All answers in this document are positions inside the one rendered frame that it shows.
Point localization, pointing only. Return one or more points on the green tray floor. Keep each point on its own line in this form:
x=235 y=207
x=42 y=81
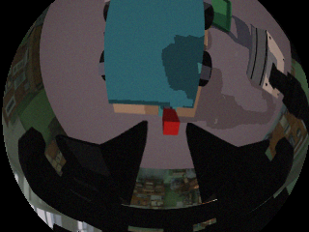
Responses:
x=220 y=10

